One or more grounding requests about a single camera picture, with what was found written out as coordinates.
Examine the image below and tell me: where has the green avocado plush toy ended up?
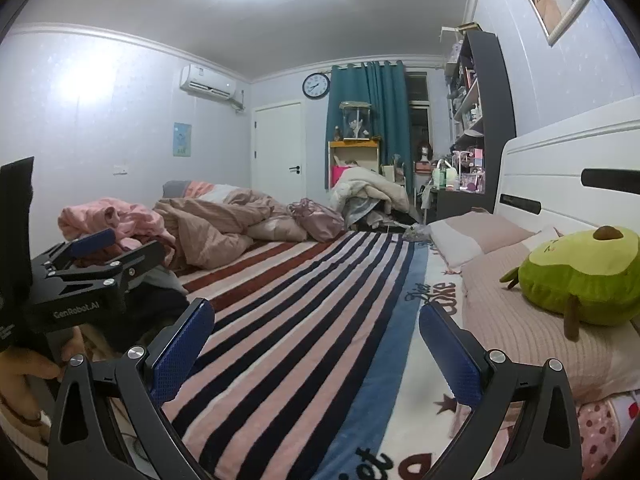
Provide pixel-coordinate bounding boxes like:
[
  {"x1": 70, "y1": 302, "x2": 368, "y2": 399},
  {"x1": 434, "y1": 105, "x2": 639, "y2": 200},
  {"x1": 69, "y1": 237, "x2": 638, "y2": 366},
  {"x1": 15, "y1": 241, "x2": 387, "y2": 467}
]
[{"x1": 499, "y1": 225, "x2": 640, "y2": 338}]

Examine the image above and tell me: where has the pink polka dot cushion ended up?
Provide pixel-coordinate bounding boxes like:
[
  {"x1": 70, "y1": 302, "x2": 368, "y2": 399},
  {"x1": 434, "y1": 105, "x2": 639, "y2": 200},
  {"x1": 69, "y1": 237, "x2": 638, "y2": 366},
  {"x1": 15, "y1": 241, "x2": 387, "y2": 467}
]
[{"x1": 575, "y1": 395, "x2": 623, "y2": 480}]

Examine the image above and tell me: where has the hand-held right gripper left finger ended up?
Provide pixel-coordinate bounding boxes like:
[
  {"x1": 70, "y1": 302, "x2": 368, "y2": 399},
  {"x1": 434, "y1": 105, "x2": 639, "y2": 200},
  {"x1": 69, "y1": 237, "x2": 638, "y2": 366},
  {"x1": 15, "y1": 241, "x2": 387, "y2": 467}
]
[{"x1": 47, "y1": 297, "x2": 216, "y2": 480}]

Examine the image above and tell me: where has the glass display case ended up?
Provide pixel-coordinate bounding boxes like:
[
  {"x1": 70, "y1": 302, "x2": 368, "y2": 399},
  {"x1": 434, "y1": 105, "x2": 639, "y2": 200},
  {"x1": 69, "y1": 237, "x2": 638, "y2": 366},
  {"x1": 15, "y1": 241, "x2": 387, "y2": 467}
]
[{"x1": 340, "y1": 101, "x2": 373, "y2": 141}]

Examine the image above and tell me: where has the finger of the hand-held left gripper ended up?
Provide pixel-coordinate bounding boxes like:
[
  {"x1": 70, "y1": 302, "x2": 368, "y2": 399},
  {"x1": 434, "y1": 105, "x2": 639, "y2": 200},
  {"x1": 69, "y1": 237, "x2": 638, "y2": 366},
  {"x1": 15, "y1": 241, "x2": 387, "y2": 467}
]
[
  {"x1": 47, "y1": 239, "x2": 167, "y2": 293},
  {"x1": 31, "y1": 228, "x2": 117, "y2": 273}
]

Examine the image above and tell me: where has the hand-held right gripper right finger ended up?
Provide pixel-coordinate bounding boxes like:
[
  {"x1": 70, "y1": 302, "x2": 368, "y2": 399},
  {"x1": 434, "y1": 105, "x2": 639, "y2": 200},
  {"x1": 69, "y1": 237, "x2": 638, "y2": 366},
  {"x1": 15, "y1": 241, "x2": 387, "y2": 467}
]
[{"x1": 419, "y1": 302, "x2": 583, "y2": 480}]

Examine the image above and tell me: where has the white crumpled comforter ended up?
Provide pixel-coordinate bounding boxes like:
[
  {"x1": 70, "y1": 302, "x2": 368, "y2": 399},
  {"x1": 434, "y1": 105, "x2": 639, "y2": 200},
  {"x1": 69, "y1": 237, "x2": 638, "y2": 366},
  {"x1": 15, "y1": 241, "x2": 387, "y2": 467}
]
[{"x1": 330, "y1": 164, "x2": 408, "y2": 226}]

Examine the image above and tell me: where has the pink dotted top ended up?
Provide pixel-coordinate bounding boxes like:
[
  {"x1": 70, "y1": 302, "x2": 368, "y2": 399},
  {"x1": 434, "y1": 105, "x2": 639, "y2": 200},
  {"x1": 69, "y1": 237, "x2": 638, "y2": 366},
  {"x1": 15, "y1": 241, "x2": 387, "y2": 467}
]
[{"x1": 58, "y1": 199, "x2": 173, "y2": 256}]

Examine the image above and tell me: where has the pale green basket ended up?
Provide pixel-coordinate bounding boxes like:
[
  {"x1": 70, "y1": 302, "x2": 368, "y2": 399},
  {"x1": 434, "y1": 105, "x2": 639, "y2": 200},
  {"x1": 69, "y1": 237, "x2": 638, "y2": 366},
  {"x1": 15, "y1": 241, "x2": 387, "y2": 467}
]
[{"x1": 432, "y1": 159, "x2": 458, "y2": 191}]

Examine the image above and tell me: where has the person's left hand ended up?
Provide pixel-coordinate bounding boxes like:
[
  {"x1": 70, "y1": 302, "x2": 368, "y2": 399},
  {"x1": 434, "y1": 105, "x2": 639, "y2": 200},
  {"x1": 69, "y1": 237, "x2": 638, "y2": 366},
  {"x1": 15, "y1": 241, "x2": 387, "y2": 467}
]
[{"x1": 0, "y1": 327, "x2": 86, "y2": 416}]

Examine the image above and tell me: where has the pink ribbed pillow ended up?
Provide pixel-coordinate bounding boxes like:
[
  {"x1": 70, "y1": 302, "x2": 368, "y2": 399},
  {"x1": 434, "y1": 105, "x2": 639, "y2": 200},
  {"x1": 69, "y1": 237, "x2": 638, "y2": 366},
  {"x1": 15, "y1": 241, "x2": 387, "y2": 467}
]
[{"x1": 460, "y1": 225, "x2": 640, "y2": 403}]

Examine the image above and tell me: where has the pink crumpled comforter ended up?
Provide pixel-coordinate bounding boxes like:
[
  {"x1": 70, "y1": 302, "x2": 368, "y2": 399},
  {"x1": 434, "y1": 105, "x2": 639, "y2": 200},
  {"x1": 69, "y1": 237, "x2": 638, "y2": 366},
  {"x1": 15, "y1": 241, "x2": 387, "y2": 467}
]
[{"x1": 152, "y1": 180, "x2": 308, "y2": 268}]

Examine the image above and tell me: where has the white door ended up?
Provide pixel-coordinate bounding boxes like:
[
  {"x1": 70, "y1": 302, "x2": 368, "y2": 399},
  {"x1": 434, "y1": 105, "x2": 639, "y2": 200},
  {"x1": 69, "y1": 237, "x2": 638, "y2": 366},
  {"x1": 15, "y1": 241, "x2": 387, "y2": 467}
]
[{"x1": 250, "y1": 101, "x2": 305, "y2": 196}]

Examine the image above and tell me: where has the pink satin bag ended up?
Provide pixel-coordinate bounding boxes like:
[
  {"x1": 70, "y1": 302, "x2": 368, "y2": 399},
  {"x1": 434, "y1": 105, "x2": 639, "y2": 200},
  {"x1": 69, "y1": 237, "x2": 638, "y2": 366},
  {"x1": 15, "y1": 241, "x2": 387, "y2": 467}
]
[{"x1": 287, "y1": 198, "x2": 346, "y2": 242}]

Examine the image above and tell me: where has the white air conditioner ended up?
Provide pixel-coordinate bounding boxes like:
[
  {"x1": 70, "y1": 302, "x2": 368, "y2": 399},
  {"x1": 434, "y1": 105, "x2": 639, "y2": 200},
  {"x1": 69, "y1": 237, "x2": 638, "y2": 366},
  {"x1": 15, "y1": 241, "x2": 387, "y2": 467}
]
[{"x1": 180, "y1": 65, "x2": 237, "y2": 98}]

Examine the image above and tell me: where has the blue wall poster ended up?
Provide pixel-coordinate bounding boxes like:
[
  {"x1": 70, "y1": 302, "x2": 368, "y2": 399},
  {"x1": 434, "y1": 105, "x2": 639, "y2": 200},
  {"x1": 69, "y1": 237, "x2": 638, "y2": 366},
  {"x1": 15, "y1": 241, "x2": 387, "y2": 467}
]
[{"x1": 173, "y1": 121, "x2": 193, "y2": 157}]

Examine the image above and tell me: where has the framed wall picture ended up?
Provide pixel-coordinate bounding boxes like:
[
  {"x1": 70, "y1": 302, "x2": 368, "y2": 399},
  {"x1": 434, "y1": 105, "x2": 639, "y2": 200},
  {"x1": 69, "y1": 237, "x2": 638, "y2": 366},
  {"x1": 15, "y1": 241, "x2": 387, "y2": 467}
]
[{"x1": 525, "y1": 0, "x2": 593, "y2": 47}]

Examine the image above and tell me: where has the dark bookshelf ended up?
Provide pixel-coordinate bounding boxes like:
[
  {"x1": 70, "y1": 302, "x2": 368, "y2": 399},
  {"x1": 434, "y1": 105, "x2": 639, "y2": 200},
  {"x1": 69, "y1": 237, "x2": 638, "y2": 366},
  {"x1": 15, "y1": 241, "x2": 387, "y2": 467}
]
[{"x1": 440, "y1": 22, "x2": 517, "y2": 221}]

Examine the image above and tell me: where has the pink and white pillow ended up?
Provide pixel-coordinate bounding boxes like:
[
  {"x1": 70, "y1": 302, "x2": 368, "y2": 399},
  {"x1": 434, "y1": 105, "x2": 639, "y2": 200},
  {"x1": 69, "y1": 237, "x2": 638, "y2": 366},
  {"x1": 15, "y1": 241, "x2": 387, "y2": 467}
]
[{"x1": 429, "y1": 211, "x2": 537, "y2": 268}]

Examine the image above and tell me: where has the yellow shelf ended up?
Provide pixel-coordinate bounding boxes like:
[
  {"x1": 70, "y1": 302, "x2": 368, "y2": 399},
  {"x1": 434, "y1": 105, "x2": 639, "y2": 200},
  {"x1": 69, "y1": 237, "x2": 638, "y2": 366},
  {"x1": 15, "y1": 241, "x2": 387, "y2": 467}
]
[{"x1": 327, "y1": 140, "x2": 381, "y2": 191}]

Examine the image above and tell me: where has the window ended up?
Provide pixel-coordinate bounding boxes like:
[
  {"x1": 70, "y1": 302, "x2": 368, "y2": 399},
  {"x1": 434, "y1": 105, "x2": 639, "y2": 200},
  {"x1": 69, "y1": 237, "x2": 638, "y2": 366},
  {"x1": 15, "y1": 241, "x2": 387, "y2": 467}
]
[{"x1": 405, "y1": 72, "x2": 431, "y2": 196}]

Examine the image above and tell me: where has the white bed headboard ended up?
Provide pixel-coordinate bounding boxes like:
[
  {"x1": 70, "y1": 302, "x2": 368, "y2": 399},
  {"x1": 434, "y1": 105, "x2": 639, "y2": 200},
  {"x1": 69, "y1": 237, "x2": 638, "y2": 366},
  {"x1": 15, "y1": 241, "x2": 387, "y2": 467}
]
[{"x1": 492, "y1": 105, "x2": 640, "y2": 261}]

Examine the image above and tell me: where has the teal curtain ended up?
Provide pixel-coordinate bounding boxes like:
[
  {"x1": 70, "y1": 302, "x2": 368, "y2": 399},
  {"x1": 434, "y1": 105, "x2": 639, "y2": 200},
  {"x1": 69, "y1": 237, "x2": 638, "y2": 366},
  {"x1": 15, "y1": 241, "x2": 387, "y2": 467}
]
[{"x1": 325, "y1": 60, "x2": 416, "y2": 206}]

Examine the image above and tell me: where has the black wall clock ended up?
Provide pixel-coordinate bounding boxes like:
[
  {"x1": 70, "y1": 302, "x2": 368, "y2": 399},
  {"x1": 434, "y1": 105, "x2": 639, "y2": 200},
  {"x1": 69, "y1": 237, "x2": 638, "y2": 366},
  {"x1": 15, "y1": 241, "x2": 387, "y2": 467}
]
[{"x1": 302, "y1": 73, "x2": 331, "y2": 100}]

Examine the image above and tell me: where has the striped plush blanket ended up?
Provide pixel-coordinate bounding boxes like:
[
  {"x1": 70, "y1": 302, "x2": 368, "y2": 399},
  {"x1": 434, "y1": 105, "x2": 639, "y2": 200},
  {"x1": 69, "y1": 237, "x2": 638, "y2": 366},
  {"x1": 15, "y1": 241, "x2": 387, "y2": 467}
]
[{"x1": 160, "y1": 230, "x2": 581, "y2": 480}]

